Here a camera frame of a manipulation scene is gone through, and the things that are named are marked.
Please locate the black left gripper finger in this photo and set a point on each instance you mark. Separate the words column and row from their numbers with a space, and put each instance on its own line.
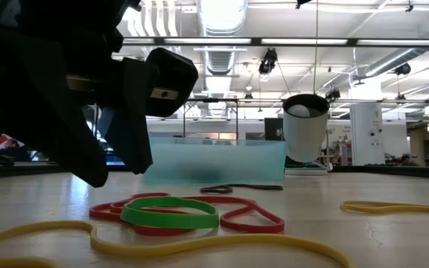
column 84, row 156
column 132, row 141

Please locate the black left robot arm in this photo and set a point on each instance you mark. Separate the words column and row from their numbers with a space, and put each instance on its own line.
column 69, row 18

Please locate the wide green rubber band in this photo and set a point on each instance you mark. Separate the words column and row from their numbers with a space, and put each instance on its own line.
column 170, row 220

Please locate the thin grey rubber band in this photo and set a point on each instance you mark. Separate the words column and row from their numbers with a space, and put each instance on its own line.
column 214, row 190

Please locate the teal translucent plastic bin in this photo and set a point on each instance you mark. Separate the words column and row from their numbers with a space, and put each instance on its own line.
column 237, row 160

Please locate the long yellow rubber band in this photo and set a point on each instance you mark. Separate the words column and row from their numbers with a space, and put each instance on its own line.
column 162, row 245

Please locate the long red rubber band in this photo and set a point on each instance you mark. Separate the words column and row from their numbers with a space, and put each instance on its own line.
column 251, row 228

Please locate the black pipe scaffold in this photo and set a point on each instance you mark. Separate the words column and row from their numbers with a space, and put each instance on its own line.
column 214, row 100

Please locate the black screen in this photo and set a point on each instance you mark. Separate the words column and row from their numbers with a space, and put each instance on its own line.
column 273, row 128

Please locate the white building column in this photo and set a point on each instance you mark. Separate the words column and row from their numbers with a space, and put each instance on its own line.
column 367, row 130

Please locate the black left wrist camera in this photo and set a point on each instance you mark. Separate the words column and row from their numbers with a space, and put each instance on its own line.
column 173, row 74

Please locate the silver ceiling air duct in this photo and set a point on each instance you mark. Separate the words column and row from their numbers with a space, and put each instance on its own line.
column 220, row 63

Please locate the black overhead frame beam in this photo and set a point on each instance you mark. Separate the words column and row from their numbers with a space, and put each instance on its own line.
column 255, row 41

